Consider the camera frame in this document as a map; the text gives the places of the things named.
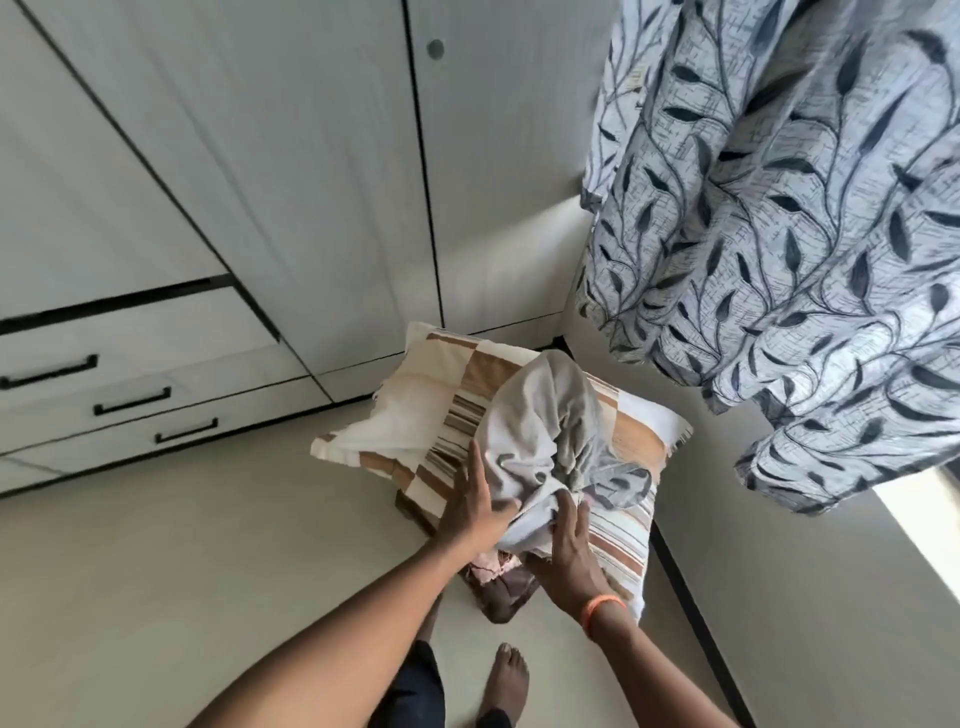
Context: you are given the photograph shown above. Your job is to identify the beige patchwork striped pillow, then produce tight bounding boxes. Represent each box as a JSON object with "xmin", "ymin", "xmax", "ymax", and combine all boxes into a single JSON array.
[{"xmin": 309, "ymin": 322, "xmax": 695, "ymax": 624}]

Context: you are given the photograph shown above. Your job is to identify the white wardrobe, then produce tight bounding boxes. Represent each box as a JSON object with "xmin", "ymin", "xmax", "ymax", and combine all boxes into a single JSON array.
[{"xmin": 0, "ymin": 0, "xmax": 624, "ymax": 496}]

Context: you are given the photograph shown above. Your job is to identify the person's left forearm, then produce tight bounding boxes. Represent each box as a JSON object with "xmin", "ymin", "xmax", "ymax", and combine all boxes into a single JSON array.
[{"xmin": 187, "ymin": 539, "xmax": 481, "ymax": 728}]

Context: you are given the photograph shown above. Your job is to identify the person's bare foot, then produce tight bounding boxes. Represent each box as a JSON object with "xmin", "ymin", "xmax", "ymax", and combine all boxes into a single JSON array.
[{"xmin": 483, "ymin": 643, "xmax": 532, "ymax": 723}]

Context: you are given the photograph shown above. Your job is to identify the grey bed sheet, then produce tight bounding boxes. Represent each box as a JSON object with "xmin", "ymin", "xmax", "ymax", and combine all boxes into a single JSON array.
[{"xmin": 473, "ymin": 348, "xmax": 654, "ymax": 560}]

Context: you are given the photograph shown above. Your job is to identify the orange wrist band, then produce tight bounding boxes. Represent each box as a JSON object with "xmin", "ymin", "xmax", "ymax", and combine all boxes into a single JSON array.
[{"xmin": 579, "ymin": 593, "xmax": 630, "ymax": 639}]

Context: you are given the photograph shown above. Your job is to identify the person's left hand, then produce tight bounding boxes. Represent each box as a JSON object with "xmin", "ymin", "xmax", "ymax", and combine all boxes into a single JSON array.
[{"xmin": 431, "ymin": 438, "xmax": 523, "ymax": 562}]

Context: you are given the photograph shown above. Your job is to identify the person's dark trousers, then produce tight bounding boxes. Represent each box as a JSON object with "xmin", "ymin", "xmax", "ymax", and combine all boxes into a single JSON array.
[{"xmin": 367, "ymin": 641, "xmax": 515, "ymax": 728}]

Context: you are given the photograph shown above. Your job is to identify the peach floral sheet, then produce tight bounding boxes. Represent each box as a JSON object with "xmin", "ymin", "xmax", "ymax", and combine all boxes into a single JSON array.
[{"xmin": 468, "ymin": 551, "xmax": 541, "ymax": 601}]

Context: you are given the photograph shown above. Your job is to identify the white leaf print curtain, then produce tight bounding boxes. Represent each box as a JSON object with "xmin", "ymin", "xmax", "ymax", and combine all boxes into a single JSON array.
[{"xmin": 573, "ymin": 0, "xmax": 960, "ymax": 519}]

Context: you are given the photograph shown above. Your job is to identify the black wardrobe handle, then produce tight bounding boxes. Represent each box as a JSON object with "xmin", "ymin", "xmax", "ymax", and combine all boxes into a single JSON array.
[
  {"xmin": 92, "ymin": 386, "xmax": 174, "ymax": 418},
  {"xmin": 153, "ymin": 417, "xmax": 221, "ymax": 445},
  {"xmin": 0, "ymin": 353, "xmax": 100, "ymax": 391}
]

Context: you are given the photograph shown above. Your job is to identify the person's right hand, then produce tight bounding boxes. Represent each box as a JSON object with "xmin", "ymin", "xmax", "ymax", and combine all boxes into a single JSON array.
[{"xmin": 523, "ymin": 488, "xmax": 625, "ymax": 615}]

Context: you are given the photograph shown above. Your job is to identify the person's right forearm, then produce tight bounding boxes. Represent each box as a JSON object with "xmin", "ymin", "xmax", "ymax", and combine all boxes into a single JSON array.
[{"xmin": 588, "ymin": 607, "xmax": 740, "ymax": 728}]

